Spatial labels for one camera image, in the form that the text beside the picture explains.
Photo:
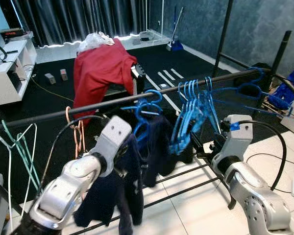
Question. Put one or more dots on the black device with red display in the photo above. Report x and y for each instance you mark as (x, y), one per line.
(12, 34)

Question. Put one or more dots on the red cloth garment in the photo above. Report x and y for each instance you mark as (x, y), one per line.
(103, 73)

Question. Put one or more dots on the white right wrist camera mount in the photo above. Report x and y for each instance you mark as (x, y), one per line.
(237, 137)

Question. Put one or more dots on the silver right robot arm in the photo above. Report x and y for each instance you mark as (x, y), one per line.
(255, 196)

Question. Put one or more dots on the dark pleated curtain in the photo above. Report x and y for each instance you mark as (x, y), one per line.
(63, 19)

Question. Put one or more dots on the dark navy cloth garment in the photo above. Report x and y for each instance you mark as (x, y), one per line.
(108, 205)

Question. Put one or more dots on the white plastic bag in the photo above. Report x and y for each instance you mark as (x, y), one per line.
(95, 41)

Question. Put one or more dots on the black metal clothes rack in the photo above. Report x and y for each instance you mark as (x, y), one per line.
(103, 103)

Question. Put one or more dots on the white shelf unit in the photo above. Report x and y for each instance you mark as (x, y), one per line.
(10, 73)

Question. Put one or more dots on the blue fabric bag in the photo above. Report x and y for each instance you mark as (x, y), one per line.
(286, 88)

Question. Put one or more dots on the blue broom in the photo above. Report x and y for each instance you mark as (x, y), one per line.
(175, 45)

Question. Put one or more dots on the small grey floor block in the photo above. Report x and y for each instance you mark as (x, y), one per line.
(63, 74)
(50, 78)

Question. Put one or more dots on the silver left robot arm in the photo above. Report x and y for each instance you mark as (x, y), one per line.
(68, 186)

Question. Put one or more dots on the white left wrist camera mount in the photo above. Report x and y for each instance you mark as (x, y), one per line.
(112, 137)

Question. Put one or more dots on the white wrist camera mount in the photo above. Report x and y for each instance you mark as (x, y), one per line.
(237, 137)
(112, 137)

